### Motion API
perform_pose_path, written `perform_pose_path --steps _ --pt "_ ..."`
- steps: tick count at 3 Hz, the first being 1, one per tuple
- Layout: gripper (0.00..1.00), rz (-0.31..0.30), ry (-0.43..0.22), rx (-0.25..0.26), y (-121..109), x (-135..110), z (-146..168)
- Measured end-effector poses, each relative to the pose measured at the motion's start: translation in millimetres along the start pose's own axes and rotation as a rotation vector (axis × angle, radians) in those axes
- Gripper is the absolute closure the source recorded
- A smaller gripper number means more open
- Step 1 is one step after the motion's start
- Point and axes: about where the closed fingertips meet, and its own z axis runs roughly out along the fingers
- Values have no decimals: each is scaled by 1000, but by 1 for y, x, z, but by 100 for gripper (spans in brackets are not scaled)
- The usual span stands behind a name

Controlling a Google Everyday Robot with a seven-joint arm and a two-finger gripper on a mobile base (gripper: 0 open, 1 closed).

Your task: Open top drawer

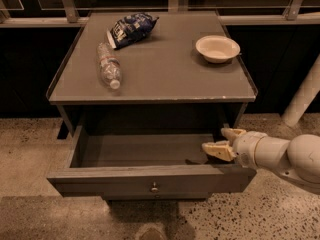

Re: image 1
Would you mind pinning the grey drawer cabinet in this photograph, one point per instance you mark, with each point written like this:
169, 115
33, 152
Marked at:
167, 86

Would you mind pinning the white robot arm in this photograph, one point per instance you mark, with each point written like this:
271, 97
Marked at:
297, 161

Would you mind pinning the blue chip bag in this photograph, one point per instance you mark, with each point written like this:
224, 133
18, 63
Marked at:
130, 29

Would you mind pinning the grey top drawer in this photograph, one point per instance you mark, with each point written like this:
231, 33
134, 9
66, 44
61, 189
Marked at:
161, 166

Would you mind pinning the clear plastic water bottle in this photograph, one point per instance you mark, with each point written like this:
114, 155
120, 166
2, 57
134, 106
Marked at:
109, 65

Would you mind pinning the metal window railing frame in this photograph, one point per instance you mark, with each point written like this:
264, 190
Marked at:
34, 13

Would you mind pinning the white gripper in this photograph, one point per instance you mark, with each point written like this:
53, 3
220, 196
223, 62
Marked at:
245, 148

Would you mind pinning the white paper bowl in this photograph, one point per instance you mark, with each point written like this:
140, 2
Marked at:
217, 49

